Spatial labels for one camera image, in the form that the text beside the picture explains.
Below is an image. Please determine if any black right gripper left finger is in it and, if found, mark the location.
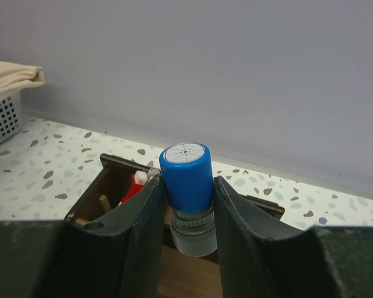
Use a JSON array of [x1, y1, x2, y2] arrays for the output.
[[0, 175, 166, 297]]

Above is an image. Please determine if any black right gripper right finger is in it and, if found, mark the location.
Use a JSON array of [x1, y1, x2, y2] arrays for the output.
[[214, 177, 373, 297]]

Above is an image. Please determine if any brown wooden desk organizer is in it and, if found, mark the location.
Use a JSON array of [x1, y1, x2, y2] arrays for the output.
[[63, 153, 286, 298]]

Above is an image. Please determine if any red white marker pen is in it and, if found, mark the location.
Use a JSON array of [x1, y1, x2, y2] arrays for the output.
[[119, 171, 148, 205]]

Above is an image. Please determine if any blue grey stamp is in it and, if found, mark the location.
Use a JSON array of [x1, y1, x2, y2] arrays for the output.
[[159, 142, 217, 257]]

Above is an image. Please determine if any white perforated basket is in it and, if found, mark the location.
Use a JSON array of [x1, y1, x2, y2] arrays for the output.
[[0, 91, 24, 144]]

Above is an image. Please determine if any beige folded cloth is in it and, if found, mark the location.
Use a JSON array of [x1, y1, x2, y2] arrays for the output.
[[0, 61, 45, 96]]

